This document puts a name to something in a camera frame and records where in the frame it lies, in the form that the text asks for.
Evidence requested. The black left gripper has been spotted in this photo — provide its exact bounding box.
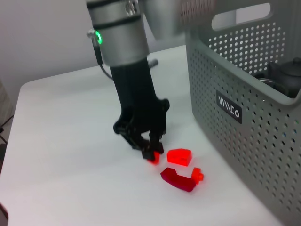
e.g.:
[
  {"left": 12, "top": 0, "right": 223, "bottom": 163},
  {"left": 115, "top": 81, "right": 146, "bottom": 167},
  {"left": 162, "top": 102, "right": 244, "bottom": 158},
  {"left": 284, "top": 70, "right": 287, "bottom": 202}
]
[{"left": 110, "top": 56, "right": 170, "bottom": 161}]

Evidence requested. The small red toy brick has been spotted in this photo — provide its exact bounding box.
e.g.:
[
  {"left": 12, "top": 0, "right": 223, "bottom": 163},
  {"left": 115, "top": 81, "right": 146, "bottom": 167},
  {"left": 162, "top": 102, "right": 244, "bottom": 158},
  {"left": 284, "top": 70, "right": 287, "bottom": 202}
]
[
  {"left": 145, "top": 152, "right": 162, "bottom": 166},
  {"left": 166, "top": 147, "right": 193, "bottom": 167},
  {"left": 191, "top": 166, "right": 205, "bottom": 185}
]

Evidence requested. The grey perforated storage bin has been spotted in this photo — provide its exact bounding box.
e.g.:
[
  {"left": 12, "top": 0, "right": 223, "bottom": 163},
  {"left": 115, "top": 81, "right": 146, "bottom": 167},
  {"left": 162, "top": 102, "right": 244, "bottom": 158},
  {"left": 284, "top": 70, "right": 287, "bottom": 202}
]
[{"left": 185, "top": 0, "right": 301, "bottom": 226}]

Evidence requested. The long dark red toy brick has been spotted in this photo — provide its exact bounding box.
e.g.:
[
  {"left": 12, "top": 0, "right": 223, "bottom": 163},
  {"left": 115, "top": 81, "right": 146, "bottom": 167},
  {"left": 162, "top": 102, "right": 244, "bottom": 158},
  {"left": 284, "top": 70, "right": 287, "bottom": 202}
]
[{"left": 160, "top": 167, "right": 196, "bottom": 193}]

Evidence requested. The black clay teapot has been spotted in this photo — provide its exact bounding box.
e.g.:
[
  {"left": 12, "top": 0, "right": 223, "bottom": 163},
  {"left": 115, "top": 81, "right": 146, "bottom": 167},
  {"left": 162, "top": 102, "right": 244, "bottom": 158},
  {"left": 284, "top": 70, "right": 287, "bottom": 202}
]
[{"left": 267, "top": 57, "right": 301, "bottom": 97}]

